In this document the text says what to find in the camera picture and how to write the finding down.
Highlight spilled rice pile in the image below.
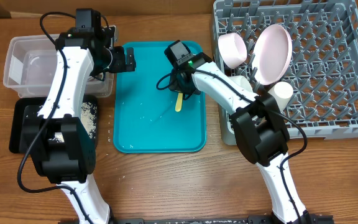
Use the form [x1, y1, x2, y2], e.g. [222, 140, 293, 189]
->
[53, 102, 98, 144]

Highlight clear plastic bin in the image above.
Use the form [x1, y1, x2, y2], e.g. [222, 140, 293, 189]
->
[3, 35, 114, 98]

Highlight teal plastic tray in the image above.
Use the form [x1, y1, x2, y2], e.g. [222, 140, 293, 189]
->
[113, 41, 207, 153]

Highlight small white cup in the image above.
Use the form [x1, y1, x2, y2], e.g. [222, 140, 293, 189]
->
[268, 82, 293, 111]

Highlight white bowl with rice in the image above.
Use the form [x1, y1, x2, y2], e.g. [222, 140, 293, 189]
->
[229, 75, 253, 92]

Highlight black tray bin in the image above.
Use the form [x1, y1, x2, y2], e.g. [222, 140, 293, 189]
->
[9, 95, 99, 154]

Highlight grey dish rack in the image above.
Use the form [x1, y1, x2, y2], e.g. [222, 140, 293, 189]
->
[211, 0, 358, 139]

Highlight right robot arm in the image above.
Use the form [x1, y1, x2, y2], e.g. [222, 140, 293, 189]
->
[164, 40, 312, 223]

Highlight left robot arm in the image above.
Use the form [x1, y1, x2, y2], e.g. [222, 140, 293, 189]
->
[17, 8, 136, 223]

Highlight yellow plastic spoon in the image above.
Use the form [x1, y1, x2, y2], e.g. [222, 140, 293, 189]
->
[175, 92, 183, 112]

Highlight pink bowl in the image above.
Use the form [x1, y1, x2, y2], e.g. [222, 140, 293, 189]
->
[218, 33, 248, 69]

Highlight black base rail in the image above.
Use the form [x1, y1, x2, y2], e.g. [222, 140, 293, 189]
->
[58, 214, 334, 224]

